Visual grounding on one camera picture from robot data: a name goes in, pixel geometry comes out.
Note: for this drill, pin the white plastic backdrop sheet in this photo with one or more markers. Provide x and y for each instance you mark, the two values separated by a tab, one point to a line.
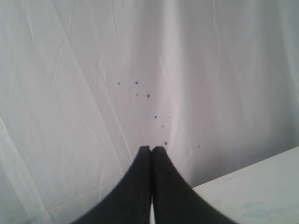
85	83

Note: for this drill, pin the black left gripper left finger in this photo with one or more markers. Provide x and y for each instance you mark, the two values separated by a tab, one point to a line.
130	201

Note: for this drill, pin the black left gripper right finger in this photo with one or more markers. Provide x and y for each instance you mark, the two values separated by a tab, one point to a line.
174	201

